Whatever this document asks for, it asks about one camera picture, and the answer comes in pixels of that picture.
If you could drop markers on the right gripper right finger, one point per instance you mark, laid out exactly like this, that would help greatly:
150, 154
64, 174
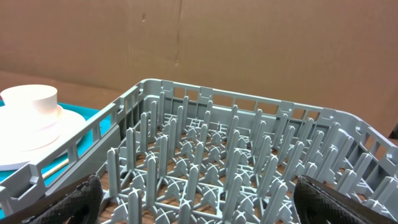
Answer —
317, 203

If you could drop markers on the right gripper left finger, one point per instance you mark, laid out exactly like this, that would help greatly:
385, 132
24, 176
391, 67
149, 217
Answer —
78, 202

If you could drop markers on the grey dishwasher rack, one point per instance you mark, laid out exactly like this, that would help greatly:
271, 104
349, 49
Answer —
192, 154

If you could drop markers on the right wooden chopstick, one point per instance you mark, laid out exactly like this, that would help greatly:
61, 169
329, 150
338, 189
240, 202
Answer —
55, 169

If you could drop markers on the teal plastic tray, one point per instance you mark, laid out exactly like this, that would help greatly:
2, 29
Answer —
86, 151

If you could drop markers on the large pink plate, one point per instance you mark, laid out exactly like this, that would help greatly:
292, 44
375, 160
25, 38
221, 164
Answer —
15, 157

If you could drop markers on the small pink saucer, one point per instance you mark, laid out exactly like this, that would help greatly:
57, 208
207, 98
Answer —
28, 127

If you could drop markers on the pale green cup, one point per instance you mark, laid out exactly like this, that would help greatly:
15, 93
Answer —
31, 102

